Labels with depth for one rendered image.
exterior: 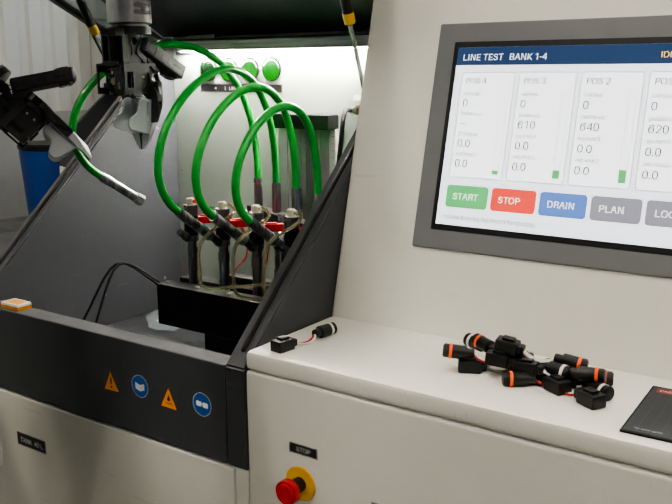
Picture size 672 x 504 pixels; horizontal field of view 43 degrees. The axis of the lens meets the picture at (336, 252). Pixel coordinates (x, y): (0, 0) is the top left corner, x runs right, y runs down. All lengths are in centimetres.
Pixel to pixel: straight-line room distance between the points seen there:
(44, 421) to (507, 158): 95
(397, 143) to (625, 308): 44
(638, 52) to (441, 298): 45
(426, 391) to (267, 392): 26
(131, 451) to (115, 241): 59
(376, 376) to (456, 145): 39
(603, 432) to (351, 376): 33
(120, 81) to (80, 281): 53
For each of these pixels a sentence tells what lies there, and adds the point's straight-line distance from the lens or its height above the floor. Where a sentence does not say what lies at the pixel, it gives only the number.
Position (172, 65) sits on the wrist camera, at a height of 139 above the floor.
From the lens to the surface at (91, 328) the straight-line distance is 150.
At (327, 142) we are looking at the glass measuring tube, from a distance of 171.
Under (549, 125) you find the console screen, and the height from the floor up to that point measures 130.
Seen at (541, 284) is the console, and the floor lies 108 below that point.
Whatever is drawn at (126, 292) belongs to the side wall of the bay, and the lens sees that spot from 196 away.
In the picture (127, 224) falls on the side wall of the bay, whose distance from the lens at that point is 194.
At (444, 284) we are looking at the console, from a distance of 130.
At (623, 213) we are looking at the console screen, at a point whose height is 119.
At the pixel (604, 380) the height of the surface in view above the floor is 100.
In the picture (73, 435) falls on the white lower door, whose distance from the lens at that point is 160.
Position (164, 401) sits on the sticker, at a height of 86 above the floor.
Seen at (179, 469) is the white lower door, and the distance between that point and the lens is 142.
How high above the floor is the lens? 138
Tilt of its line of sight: 12 degrees down
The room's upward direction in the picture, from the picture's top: straight up
